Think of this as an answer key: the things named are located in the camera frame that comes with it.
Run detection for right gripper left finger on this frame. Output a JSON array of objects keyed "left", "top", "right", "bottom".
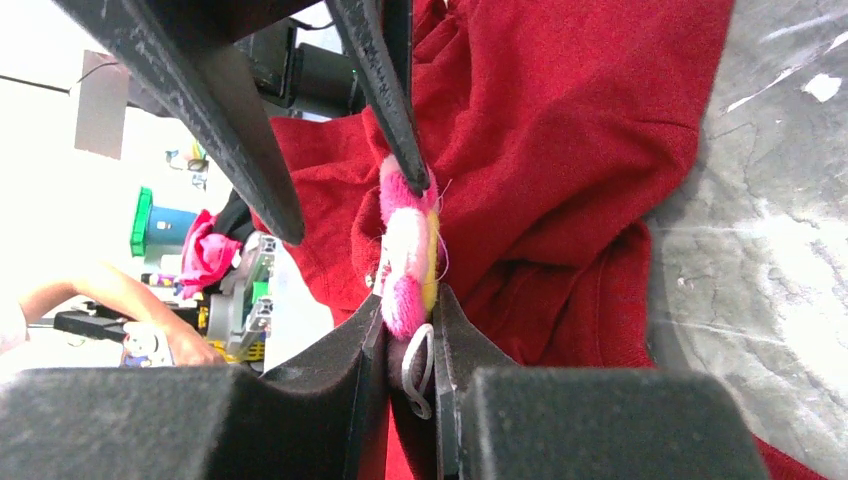
[{"left": 1, "top": 296, "right": 388, "bottom": 479}]

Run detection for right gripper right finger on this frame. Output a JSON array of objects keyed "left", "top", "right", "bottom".
[{"left": 433, "top": 286, "right": 768, "bottom": 479}]

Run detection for pink flower brooch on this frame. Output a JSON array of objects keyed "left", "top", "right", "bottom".
[{"left": 373, "top": 155, "right": 447, "bottom": 420}]

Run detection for red t-shirt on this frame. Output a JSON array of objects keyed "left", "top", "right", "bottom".
[{"left": 251, "top": 0, "right": 829, "bottom": 480}]

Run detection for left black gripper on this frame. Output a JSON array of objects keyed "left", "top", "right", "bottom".
[{"left": 58, "top": 0, "right": 430, "bottom": 246}]

